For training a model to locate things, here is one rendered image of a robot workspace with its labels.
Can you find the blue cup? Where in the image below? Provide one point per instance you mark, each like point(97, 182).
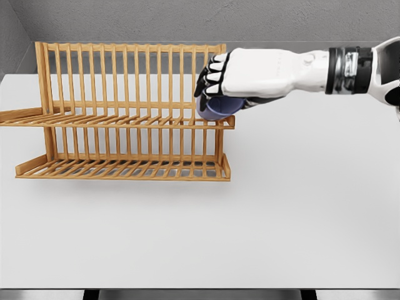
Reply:
point(218, 109)

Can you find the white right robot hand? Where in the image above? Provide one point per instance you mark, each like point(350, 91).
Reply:
point(250, 73)

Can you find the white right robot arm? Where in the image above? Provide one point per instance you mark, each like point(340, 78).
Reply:
point(347, 70)

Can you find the wooden two-tier dish rack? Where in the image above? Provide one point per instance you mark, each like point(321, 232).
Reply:
point(125, 118)

